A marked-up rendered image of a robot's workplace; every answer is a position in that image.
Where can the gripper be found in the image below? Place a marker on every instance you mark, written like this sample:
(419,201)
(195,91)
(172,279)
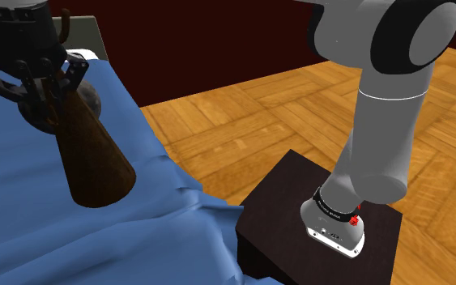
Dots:
(18,35)

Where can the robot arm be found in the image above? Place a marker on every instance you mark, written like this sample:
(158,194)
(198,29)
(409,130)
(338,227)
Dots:
(389,130)

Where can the dark grey round bowl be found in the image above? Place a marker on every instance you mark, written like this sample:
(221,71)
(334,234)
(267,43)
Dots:
(90,100)

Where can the brown cone-shaped vase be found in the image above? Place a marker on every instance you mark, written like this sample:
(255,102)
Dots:
(93,165)

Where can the bed with blue sheet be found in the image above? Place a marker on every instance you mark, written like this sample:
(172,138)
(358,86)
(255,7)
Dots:
(54,236)

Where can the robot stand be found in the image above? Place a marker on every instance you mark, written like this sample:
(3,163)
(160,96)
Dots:
(290,244)

